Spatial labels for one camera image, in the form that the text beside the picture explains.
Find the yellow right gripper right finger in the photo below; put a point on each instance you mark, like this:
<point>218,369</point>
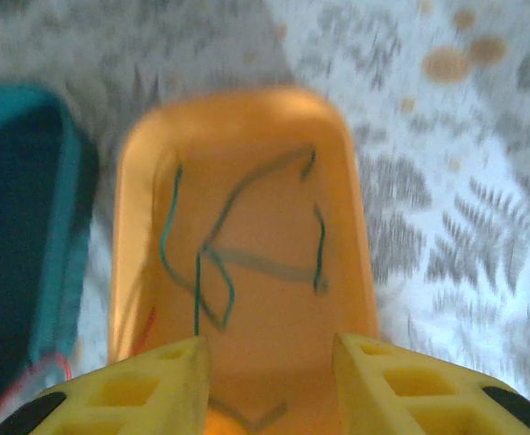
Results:
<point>418,394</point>

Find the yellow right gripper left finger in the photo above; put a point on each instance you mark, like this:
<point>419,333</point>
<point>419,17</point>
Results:
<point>124,394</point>

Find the teal plastic bin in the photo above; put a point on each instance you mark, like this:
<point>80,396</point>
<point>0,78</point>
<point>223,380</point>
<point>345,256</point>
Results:
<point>15,226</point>

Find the orange plastic bin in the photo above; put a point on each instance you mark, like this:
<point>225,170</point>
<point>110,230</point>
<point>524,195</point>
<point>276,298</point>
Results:
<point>269,217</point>

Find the floral patterned tablecloth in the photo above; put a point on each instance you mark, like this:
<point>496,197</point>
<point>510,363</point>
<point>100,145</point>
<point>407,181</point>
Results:
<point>450,158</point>

